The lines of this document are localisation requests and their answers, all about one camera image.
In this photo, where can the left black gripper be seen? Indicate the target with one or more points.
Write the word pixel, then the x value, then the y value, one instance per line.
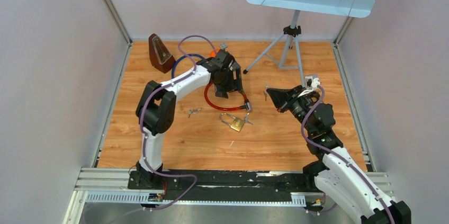
pixel 234 85

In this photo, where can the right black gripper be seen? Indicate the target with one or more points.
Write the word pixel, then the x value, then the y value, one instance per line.
pixel 283 99

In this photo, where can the red lock silver keys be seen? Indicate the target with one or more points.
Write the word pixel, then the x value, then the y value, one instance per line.
pixel 265 91

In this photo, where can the red cable lock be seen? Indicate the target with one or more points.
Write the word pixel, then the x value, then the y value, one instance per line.
pixel 246 106

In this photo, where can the blue cable lock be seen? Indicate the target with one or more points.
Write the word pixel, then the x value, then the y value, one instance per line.
pixel 180 59

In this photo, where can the padlock silver keys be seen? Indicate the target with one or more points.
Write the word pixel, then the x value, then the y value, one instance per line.
pixel 246 118

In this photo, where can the brass padlock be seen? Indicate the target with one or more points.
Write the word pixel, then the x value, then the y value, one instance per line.
pixel 232 121

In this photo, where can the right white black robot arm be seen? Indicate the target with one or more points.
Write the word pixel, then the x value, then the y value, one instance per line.
pixel 335 173

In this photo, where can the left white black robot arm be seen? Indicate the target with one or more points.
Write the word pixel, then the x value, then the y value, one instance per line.
pixel 156 108

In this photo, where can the small silver key bunch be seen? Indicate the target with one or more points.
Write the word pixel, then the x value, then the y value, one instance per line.
pixel 193 111

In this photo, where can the orange S block toy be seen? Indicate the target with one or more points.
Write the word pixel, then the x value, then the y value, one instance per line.
pixel 222 46

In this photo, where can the brown wooden metronome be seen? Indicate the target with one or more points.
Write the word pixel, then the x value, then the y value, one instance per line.
pixel 160 57

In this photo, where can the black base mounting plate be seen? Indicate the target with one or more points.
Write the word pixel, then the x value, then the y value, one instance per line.
pixel 227 186

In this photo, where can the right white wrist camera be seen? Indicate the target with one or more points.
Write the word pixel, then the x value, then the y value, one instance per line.
pixel 312 81

